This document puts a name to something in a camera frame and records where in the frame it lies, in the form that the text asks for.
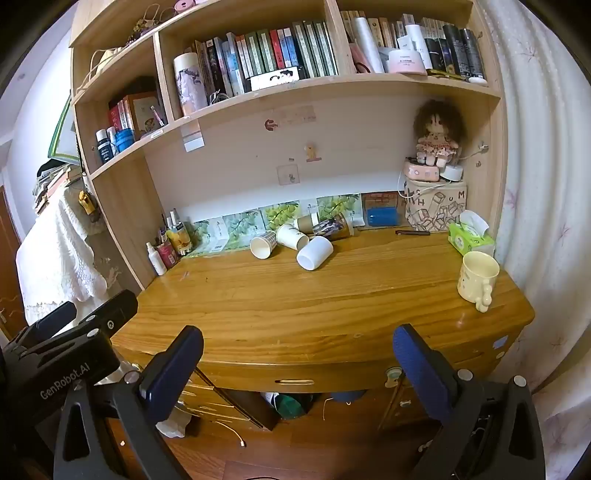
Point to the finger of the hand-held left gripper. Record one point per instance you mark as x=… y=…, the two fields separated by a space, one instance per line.
x=51 y=319
x=115 y=307

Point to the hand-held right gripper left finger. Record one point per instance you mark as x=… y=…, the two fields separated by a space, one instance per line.
x=170 y=371

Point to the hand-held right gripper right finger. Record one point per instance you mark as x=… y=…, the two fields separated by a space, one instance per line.
x=422 y=371

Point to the white plastic cup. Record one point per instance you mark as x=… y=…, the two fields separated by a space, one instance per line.
x=315 y=254

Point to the patterned paper cup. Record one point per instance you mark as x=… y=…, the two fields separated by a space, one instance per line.
x=263 y=245

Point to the purple patterned clear cup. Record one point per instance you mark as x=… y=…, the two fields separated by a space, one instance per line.
x=331 y=227

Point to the white paper cup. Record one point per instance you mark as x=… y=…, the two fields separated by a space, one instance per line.
x=291 y=236

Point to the brown paper cup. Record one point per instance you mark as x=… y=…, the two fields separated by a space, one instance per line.
x=305 y=224

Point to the white plastic bag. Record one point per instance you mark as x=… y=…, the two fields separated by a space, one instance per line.
x=174 y=422

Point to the white lace cloth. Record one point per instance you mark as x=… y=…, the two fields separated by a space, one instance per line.
x=55 y=258

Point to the white spray bottle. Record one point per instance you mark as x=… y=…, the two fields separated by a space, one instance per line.
x=156 y=261

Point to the yellow print bottle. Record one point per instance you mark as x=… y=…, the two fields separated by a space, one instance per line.
x=180 y=237

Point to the wooden bookshelf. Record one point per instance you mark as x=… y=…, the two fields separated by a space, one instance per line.
x=124 y=207

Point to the yellow charm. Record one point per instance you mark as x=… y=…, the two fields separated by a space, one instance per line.
x=85 y=201

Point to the wooden desk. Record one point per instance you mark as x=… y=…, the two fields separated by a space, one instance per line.
x=323 y=314

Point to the leaf print box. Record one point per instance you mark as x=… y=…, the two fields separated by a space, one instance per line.
x=244 y=226
x=210 y=236
x=280 y=213
x=339 y=204

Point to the green bag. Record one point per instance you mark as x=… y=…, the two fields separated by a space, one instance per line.
x=291 y=405

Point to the stack of books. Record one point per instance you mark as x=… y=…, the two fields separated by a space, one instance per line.
x=51 y=181

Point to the dark pen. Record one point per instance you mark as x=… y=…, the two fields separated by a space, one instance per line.
x=412 y=232

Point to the green tissue box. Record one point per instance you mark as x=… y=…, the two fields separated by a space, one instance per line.
x=468 y=240

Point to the dark bottle with white cap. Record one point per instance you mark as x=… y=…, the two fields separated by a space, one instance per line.
x=104 y=148

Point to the blue box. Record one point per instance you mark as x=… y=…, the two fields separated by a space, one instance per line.
x=382 y=216

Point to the cube print storage box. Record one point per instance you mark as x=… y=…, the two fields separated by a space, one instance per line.
x=434 y=205

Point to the blue jar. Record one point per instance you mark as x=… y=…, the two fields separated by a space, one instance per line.
x=124 y=140

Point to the brown printed card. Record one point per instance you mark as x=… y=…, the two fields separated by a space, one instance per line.
x=381 y=199

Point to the green framed picture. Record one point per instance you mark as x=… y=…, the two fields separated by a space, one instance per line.
x=62 y=134

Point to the red books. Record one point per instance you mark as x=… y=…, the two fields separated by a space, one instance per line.
x=115 y=116

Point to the picture print box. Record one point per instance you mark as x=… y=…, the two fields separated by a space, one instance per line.
x=144 y=113

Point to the pink device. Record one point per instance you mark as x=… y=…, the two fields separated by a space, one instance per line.
x=421 y=171

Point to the white round device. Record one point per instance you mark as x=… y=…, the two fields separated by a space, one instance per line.
x=451 y=173

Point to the floral curtain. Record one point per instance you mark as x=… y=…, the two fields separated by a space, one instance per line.
x=545 y=184

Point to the white floral print tube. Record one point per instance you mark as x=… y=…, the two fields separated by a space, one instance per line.
x=189 y=83

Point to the curly haired doll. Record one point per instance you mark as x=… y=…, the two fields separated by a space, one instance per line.
x=436 y=131

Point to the red sticker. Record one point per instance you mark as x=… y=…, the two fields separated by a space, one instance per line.
x=271 y=123

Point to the yellow figure sticker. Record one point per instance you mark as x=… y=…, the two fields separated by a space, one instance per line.
x=312 y=151

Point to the white box with black print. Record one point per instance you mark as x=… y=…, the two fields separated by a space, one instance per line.
x=277 y=78

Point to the paper gift bag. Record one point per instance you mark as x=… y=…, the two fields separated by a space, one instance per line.
x=147 y=21

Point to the row of green blue books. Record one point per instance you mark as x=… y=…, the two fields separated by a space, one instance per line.
x=268 y=50

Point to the pink tape roll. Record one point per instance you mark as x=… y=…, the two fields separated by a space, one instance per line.
x=183 y=5

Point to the pink white jar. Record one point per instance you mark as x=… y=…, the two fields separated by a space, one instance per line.
x=406 y=61

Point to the black tubes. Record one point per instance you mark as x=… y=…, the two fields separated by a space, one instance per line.
x=468 y=50

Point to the clear plastic roll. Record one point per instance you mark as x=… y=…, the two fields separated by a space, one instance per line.
x=367 y=41

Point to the row of pale dark books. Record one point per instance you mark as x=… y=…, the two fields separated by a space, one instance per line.
x=434 y=32

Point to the wall hook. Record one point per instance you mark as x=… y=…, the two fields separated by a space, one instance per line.
x=481 y=148

